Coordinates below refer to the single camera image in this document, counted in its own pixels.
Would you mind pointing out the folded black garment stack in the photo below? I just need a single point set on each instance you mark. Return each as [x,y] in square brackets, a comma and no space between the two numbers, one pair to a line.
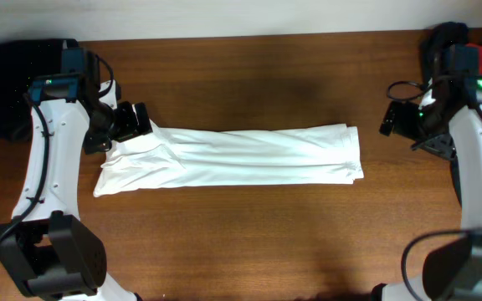
[21,61]

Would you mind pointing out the white t-shirt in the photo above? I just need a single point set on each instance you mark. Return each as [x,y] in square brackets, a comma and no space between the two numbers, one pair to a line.
[173,158]

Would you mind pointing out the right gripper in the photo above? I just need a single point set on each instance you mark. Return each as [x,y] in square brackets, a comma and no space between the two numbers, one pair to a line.
[442,148]

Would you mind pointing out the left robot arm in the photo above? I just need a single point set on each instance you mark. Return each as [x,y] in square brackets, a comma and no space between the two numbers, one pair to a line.
[45,248]

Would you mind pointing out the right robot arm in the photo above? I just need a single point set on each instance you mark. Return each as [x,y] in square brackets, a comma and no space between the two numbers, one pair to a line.
[445,119]

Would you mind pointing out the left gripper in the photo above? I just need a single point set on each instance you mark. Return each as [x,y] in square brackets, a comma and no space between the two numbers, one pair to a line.
[129,127]

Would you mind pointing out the black garment under pile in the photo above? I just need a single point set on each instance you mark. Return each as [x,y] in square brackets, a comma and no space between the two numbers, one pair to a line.
[437,39]

